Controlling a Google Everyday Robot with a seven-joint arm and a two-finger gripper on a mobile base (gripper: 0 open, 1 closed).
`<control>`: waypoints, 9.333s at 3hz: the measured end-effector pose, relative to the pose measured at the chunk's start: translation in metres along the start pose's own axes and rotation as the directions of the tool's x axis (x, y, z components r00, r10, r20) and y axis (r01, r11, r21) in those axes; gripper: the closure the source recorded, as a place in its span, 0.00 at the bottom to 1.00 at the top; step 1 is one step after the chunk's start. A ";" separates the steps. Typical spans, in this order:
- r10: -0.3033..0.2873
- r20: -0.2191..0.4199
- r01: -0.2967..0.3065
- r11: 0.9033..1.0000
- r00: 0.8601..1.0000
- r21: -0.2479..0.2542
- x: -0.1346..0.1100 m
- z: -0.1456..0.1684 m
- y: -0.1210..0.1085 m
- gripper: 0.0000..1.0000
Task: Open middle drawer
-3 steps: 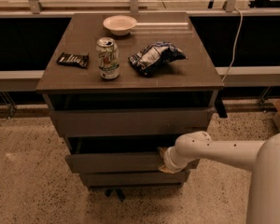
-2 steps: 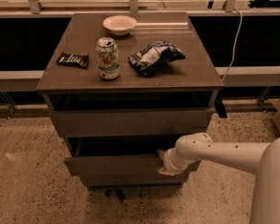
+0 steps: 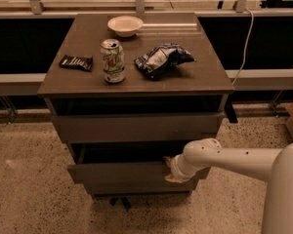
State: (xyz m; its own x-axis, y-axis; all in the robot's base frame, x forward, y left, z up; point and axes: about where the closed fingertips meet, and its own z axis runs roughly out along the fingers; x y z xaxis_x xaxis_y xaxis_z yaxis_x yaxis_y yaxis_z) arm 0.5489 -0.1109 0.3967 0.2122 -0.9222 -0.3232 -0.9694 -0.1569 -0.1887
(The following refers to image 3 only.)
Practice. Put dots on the grey top drawer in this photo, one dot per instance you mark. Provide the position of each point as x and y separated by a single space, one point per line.
128 128

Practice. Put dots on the black candy bar wrapper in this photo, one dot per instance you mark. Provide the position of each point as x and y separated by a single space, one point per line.
72 62

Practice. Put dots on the green white soda can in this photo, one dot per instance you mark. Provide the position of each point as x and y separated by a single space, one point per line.
113 61

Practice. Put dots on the grey drawer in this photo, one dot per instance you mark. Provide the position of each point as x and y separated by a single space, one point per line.
128 128
133 164
133 189

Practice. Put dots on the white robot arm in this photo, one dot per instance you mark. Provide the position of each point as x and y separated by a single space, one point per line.
273 166

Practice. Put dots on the white ceramic bowl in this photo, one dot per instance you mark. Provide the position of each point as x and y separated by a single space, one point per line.
125 26

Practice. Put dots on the grey bottom drawer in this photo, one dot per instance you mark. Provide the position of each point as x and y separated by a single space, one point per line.
133 189

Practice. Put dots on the crumpled blue chip bag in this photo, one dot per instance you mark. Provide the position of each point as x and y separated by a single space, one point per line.
161 59

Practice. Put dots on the grey three-drawer cabinet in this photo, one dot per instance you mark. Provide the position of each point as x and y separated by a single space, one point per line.
201 86

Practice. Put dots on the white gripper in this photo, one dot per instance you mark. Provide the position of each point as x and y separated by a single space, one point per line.
176 172

